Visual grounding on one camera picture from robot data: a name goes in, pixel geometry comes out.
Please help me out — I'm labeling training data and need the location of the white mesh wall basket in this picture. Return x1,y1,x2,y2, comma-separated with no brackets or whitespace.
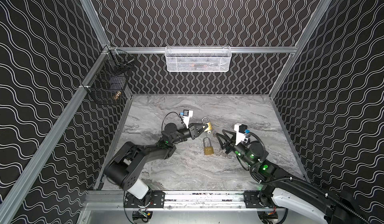
165,46,232,72

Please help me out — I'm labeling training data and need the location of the black corrugated cable conduit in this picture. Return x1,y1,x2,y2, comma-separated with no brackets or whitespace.
248,132,373,224

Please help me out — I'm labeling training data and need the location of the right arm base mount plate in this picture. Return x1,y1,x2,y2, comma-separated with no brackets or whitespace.
244,191,281,209

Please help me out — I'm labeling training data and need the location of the black wire wall basket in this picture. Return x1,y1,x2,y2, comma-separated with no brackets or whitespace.
86,50,136,106

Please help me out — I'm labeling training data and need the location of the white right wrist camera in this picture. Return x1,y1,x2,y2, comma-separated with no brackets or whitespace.
234,123,250,145

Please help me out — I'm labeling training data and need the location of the small brass padlock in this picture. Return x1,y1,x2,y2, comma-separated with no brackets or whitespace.
202,117,213,134

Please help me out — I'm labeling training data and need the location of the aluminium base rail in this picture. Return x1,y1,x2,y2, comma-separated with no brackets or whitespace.
85,190,326,211

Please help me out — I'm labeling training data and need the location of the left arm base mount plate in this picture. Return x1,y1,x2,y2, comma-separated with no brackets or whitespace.
123,190,165,209

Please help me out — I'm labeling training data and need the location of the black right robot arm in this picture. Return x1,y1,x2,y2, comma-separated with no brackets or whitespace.
216,130,369,224

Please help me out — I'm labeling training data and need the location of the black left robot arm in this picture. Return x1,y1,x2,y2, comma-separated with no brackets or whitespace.
104,123,209,200

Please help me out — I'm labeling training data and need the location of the long shackle brass padlock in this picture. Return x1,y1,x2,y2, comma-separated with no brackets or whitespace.
203,137,214,155

